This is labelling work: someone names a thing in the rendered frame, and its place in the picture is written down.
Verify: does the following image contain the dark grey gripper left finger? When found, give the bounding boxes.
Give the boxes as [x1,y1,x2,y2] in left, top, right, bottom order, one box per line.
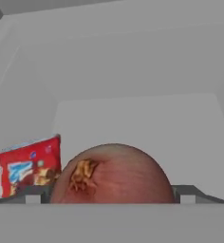
[0,184,53,205]

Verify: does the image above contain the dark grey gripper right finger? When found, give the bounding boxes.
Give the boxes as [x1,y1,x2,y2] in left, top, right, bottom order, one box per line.
[171,184,224,205]

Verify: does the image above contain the red-brown onion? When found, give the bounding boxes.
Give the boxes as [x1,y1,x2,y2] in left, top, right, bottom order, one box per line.
[49,142,177,205]

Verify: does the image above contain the red snack bar packet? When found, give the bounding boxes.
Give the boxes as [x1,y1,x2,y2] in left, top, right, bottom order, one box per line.
[0,133,63,199]

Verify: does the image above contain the grey shelf board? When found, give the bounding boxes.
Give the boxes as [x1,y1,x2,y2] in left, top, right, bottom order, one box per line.
[0,12,224,105]

